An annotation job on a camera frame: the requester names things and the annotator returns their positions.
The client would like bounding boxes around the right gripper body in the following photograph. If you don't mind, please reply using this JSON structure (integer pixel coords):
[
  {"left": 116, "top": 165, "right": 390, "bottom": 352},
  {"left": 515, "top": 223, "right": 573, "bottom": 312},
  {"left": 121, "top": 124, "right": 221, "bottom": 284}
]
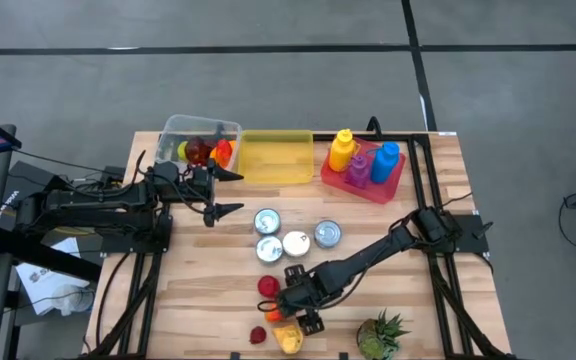
[{"left": 276, "top": 263, "right": 330, "bottom": 337}]

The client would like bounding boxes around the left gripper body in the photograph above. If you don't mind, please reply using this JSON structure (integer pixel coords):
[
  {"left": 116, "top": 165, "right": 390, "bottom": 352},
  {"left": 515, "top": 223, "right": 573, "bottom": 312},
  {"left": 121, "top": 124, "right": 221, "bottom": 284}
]
[{"left": 190, "top": 158, "right": 218, "bottom": 229}]

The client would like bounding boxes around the red round fruit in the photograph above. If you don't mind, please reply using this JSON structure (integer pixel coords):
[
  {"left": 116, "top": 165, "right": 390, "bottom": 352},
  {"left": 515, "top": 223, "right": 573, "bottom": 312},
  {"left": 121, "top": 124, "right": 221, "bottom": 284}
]
[{"left": 257, "top": 274, "right": 282, "bottom": 300}]

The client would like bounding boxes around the yellow lumpy fruit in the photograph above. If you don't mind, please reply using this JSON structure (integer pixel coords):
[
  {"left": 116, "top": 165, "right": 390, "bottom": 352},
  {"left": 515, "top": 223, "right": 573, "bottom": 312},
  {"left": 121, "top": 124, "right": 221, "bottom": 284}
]
[{"left": 272, "top": 323, "right": 305, "bottom": 355}]

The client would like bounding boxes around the dark maroon fruit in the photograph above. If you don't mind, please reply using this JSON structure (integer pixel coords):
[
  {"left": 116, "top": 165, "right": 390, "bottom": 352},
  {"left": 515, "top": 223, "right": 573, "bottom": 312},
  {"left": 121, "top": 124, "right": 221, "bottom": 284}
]
[{"left": 185, "top": 135, "right": 215, "bottom": 167}]

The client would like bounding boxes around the dark red strawberry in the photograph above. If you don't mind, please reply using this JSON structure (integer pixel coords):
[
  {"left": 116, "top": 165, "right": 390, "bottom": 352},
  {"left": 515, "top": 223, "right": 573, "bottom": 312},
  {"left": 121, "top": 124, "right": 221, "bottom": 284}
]
[{"left": 248, "top": 325, "right": 268, "bottom": 346}]

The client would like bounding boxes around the silver tin can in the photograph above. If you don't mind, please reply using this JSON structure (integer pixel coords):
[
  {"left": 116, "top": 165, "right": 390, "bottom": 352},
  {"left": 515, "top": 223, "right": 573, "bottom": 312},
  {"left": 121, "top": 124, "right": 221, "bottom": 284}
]
[
  {"left": 313, "top": 219, "right": 343, "bottom": 250},
  {"left": 282, "top": 230, "right": 312, "bottom": 258},
  {"left": 253, "top": 207, "right": 282, "bottom": 237},
  {"left": 255, "top": 234, "right": 285, "bottom": 265}
]

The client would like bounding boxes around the yellow squeeze bottle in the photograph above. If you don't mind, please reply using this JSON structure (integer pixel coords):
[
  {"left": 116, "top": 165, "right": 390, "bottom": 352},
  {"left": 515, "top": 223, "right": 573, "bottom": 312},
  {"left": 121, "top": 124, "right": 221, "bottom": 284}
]
[{"left": 328, "top": 128, "right": 359, "bottom": 173}]

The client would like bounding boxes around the purple squeeze bottle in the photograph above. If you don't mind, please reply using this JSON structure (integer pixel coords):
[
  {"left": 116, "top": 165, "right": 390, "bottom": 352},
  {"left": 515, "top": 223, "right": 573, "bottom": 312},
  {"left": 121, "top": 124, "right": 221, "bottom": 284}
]
[{"left": 344, "top": 154, "right": 371, "bottom": 190}]

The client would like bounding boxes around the blue squeeze bottle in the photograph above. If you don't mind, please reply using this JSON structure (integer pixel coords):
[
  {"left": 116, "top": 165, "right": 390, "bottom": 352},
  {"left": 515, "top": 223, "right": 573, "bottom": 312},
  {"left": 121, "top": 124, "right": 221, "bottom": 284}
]
[{"left": 369, "top": 141, "right": 401, "bottom": 185}]

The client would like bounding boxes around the yellow plastic bin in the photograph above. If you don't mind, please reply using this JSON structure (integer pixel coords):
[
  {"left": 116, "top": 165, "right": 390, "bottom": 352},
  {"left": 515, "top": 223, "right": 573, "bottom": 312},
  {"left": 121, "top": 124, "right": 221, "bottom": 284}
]
[{"left": 237, "top": 129, "right": 316, "bottom": 186}]

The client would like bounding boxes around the clear plastic bin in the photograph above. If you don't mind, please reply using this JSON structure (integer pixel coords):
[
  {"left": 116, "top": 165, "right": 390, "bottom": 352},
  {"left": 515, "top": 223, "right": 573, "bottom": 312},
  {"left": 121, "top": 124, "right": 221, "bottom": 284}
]
[{"left": 154, "top": 114, "right": 244, "bottom": 175}]

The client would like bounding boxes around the potted succulent plant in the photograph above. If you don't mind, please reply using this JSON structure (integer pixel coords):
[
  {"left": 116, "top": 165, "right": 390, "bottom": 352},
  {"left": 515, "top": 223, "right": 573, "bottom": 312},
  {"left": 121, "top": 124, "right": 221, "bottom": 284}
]
[{"left": 356, "top": 308, "right": 413, "bottom": 360}]

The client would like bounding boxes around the red plastic bin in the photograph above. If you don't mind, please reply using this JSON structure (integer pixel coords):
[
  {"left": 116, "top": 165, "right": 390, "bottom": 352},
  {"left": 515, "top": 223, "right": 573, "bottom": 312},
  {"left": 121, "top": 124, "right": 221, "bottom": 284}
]
[{"left": 319, "top": 137, "right": 408, "bottom": 206}]

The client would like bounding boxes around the clear plastic cup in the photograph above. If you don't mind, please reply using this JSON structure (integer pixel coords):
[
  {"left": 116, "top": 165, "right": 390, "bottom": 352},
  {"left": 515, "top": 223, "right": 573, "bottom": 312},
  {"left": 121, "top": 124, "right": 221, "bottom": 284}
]
[{"left": 49, "top": 283, "right": 96, "bottom": 315}]

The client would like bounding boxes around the white printed paper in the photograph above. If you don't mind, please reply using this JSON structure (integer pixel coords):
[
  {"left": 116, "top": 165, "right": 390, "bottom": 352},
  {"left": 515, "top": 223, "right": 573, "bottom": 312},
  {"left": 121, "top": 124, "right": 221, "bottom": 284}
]
[{"left": 16, "top": 236, "right": 92, "bottom": 317}]

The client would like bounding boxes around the black box white lettering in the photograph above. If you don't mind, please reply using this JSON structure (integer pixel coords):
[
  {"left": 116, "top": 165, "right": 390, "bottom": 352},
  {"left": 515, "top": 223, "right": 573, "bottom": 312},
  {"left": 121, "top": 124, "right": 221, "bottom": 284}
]
[{"left": 0, "top": 188, "right": 22, "bottom": 222}]

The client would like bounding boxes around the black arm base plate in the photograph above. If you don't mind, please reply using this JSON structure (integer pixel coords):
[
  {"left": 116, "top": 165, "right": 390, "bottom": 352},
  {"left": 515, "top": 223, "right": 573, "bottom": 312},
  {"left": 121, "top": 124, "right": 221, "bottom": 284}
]
[
  {"left": 99, "top": 214, "right": 173, "bottom": 255},
  {"left": 416, "top": 213, "right": 490, "bottom": 255}
]

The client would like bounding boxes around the yellow cable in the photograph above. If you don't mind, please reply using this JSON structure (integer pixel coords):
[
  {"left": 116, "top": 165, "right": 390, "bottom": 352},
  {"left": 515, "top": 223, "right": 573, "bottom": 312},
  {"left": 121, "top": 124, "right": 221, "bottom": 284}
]
[{"left": 50, "top": 224, "right": 97, "bottom": 237}]

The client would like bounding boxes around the black aluminium table frame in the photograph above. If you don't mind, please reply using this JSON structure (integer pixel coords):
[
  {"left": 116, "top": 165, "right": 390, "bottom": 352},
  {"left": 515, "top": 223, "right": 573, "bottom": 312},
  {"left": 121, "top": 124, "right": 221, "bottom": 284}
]
[{"left": 85, "top": 130, "right": 517, "bottom": 360}]

